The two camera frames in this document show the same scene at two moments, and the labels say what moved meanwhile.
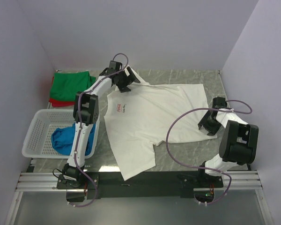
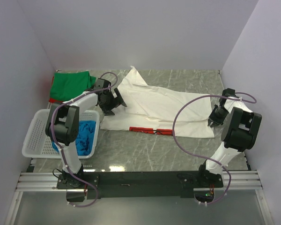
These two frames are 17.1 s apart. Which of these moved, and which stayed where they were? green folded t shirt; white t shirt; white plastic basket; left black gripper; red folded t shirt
Moved: white t shirt; left black gripper
Stayed: red folded t shirt; green folded t shirt; white plastic basket
